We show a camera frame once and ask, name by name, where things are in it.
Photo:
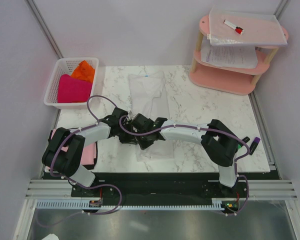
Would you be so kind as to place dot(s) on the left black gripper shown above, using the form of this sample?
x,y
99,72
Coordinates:
x,y
129,139

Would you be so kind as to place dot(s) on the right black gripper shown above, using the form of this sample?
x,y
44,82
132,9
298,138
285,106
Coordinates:
x,y
143,146

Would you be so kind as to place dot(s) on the white t shirt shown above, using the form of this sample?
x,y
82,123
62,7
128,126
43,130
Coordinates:
x,y
149,98

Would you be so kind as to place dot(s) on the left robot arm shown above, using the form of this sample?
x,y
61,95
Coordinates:
x,y
67,164

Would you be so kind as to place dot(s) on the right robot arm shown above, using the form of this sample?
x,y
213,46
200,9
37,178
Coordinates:
x,y
220,144

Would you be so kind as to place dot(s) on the pink folded t shirt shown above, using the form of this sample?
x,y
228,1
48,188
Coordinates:
x,y
89,156

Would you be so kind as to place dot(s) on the black folded t shirt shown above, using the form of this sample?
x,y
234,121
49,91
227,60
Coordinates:
x,y
65,149

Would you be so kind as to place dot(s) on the magenta folded t shirt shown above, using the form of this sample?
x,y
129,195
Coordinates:
x,y
71,90

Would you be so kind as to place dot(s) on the orange t shirt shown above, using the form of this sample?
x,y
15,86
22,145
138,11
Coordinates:
x,y
84,71

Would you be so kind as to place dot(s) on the white plastic basket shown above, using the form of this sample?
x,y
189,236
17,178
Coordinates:
x,y
67,66

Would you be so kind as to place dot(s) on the pink three tier shelf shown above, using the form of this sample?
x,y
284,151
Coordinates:
x,y
240,81

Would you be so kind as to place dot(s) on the green capped marker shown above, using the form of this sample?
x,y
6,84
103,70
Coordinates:
x,y
244,140

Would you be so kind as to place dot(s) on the printed paper sheets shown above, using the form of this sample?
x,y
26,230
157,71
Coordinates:
x,y
244,57

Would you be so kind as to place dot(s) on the purple black marker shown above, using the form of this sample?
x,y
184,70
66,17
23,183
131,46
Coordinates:
x,y
254,145

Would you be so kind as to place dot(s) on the translucent document folder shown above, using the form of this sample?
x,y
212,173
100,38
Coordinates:
x,y
259,29

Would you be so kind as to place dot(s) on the white crumpled paper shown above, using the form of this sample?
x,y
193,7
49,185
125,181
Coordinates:
x,y
50,237

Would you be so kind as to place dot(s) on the red white marker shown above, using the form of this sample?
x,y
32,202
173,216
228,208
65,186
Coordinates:
x,y
234,27

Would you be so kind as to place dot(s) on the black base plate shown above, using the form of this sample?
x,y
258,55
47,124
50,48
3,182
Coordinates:
x,y
177,188

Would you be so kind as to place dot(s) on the white slotted cable duct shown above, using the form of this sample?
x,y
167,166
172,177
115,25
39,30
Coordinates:
x,y
62,204

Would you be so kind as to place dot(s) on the aluminium rail frame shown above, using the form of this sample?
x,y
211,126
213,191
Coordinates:
x,y
251,218

